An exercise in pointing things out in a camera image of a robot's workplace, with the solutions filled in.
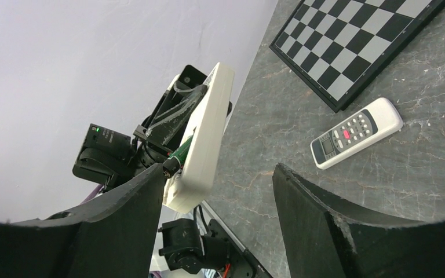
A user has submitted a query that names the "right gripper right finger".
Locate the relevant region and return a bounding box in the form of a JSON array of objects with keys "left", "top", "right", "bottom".
[{"left": 272, "top": 163, "right": 445, "bottom": 277}]

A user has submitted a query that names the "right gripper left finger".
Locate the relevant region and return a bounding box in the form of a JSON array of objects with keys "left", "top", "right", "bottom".
[{"left": 0, "top": 163, "right": 165, "bottom": 277}]

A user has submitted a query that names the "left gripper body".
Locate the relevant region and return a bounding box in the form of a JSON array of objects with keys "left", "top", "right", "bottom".
[{"left": 132, "top": 64, "right": 233, "bottom": 158}]

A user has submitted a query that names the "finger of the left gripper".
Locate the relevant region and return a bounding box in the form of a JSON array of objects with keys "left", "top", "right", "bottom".
[{"left": 145, "top": 84, "right": 207, "bottom": 146}]

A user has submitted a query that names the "long white remote control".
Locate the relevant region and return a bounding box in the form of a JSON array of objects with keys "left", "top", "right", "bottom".
[{"left": 163, "top": 62, "right": 235, "bottom": 214}]

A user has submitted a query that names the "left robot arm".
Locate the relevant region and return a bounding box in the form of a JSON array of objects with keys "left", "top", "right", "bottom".
[{"left": 72, "top": 63, "right": 235, "bottom": 192}]

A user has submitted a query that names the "short white remote control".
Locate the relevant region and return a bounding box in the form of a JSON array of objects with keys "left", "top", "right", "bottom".
[{"left": 310, "top": 97, "right": 403, "bottom": 170}]

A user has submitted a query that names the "black and grey chessboard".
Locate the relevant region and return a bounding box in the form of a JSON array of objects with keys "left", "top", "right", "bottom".
[{"left": 270, "top": 0, "right": 445, "bottom": 112}]

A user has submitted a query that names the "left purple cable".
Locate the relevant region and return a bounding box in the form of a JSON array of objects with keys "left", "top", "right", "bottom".
[{"left": 79, "top": 184, "right": 104, "bottom": 206}]

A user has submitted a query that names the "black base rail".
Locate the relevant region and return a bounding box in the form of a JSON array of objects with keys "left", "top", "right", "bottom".
[{"left": 158, "top": 205, "right": 271, "bottom": 277}]

